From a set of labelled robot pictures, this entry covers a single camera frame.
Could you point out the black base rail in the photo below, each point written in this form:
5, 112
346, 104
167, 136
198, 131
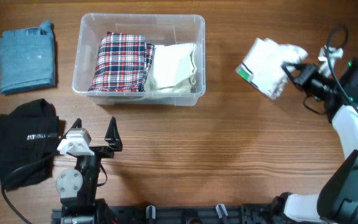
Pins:
244, 214

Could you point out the clear plastic storage bin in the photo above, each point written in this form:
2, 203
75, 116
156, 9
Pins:
158, 29

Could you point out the folded black garment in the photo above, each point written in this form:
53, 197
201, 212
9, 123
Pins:
27, 136

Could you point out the folded blue denim jeans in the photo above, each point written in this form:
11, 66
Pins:
27, 59

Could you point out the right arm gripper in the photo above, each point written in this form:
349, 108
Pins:
302, 78

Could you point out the white shirt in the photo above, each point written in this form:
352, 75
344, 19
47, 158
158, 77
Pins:
262, 66

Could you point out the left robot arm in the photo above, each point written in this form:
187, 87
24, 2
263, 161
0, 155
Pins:
77, 187

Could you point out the cream cloth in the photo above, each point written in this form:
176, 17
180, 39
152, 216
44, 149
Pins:
173, 69

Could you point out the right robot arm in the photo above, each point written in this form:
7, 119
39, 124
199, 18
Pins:
337, 201

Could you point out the plaid shirt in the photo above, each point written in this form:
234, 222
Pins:
123, 63

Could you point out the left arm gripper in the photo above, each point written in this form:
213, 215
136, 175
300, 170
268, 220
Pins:
113, 138

